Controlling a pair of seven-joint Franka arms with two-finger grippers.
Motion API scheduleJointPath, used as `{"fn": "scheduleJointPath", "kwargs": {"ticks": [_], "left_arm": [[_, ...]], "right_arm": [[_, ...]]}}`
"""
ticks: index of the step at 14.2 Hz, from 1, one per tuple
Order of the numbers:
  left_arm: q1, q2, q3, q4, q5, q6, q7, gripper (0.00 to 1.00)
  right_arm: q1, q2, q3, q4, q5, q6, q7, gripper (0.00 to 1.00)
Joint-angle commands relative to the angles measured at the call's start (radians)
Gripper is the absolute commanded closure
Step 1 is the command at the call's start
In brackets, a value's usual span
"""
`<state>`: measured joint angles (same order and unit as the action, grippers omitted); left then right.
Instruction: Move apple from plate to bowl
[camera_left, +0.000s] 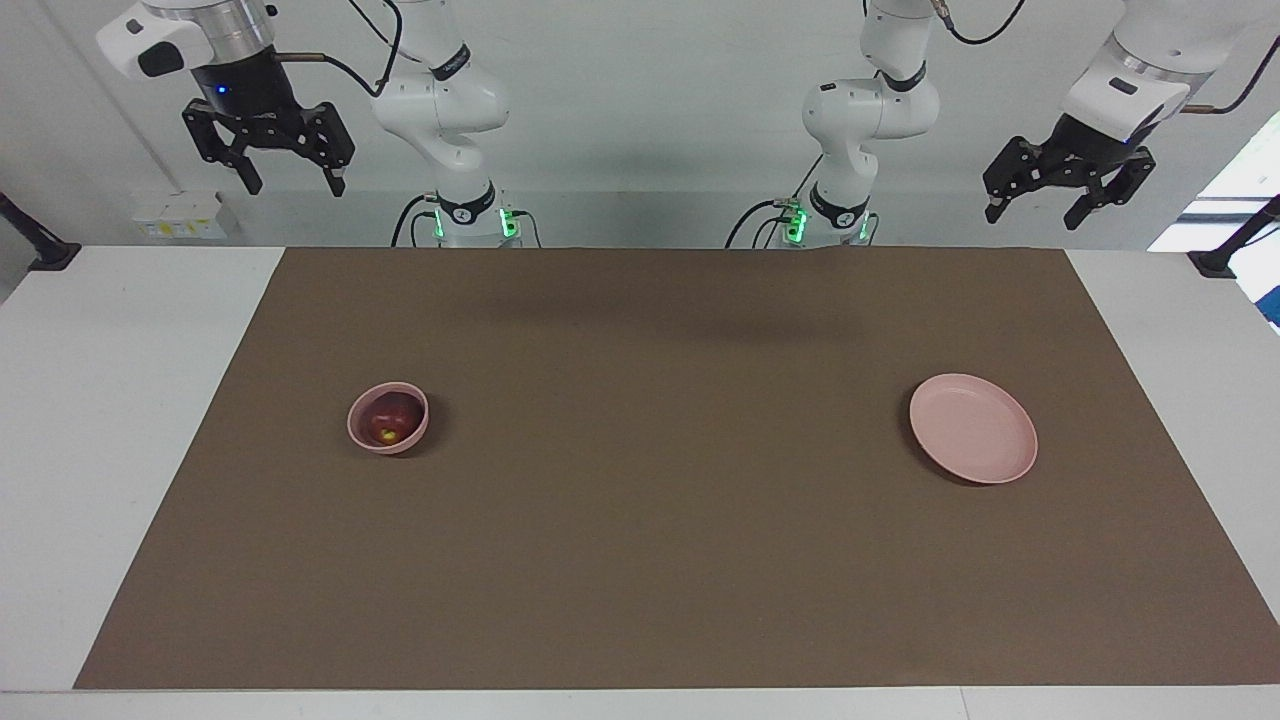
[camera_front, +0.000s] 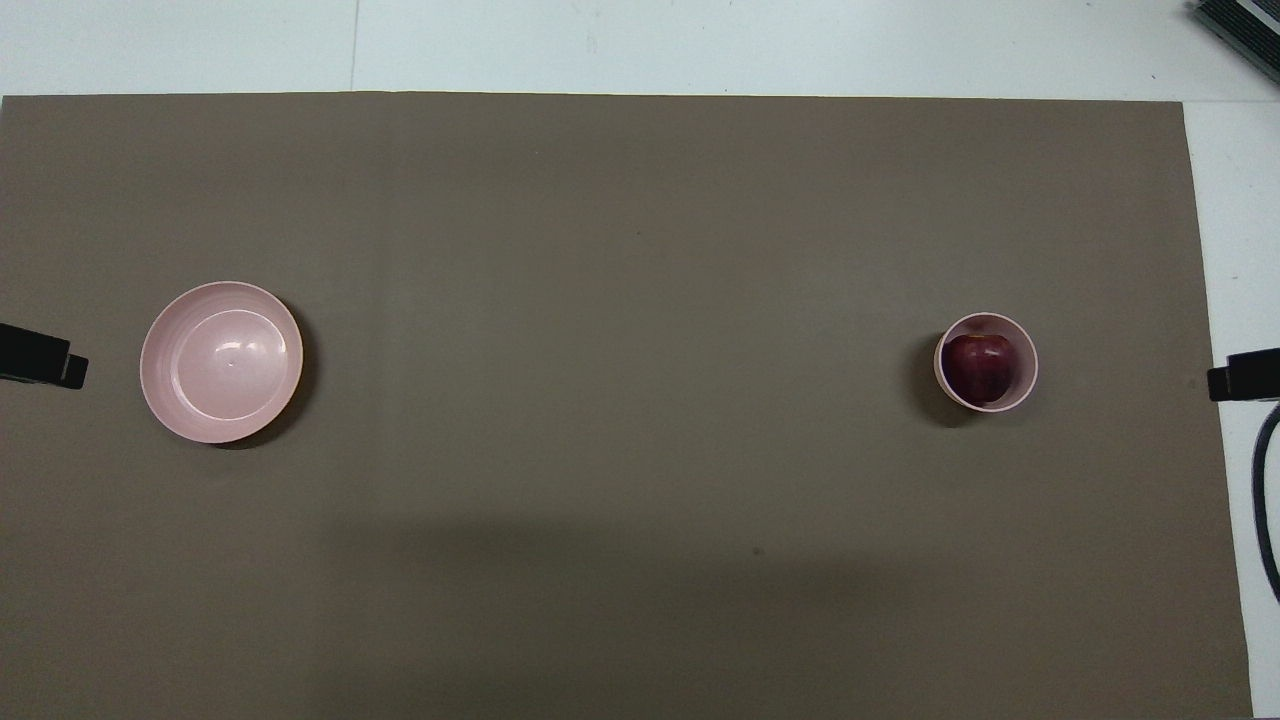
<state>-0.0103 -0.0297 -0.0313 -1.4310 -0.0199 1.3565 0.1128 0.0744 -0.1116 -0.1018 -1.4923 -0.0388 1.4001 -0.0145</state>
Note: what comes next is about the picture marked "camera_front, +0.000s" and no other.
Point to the dark red apple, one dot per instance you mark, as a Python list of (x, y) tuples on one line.
[(982, 368)]

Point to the pink plate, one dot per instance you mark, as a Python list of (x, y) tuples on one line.
[(220, 365)]

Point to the pink bowl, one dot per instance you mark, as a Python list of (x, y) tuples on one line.
[(1027, 365)]

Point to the dark ribbed device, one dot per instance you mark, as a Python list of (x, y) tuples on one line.
[(1245, 22)]

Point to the brown table mat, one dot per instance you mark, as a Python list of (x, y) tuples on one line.
[(640, 250)]

